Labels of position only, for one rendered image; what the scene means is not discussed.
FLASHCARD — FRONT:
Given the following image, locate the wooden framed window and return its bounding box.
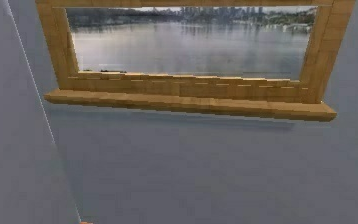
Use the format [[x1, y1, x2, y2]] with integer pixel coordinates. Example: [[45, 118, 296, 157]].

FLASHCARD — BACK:
[[35, 0, 357, 123]]

